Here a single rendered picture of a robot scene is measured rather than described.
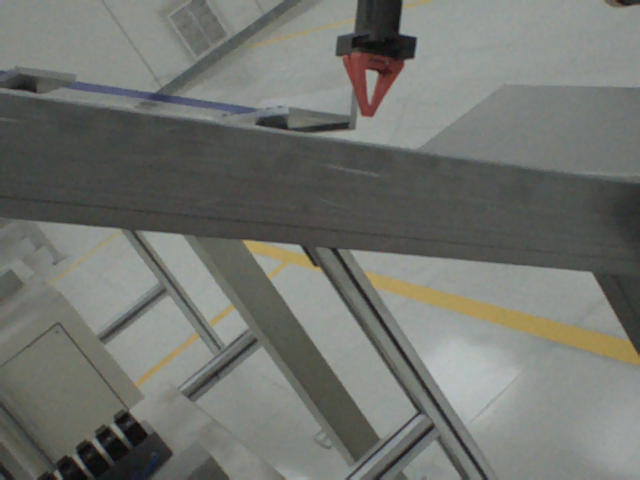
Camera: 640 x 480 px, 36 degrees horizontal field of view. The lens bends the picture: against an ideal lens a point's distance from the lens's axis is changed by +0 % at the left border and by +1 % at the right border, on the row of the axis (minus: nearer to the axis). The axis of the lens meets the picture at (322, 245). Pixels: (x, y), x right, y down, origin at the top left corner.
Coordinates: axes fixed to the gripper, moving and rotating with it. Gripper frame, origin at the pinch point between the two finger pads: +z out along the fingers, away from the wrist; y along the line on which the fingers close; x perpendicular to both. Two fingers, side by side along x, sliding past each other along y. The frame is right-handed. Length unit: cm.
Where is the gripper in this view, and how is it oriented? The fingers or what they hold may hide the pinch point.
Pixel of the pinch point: (367, 110)
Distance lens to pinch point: 123.2
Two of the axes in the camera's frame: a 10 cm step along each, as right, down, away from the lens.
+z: -1.1, 9.9, 0.7
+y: 4.1, 1.1, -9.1
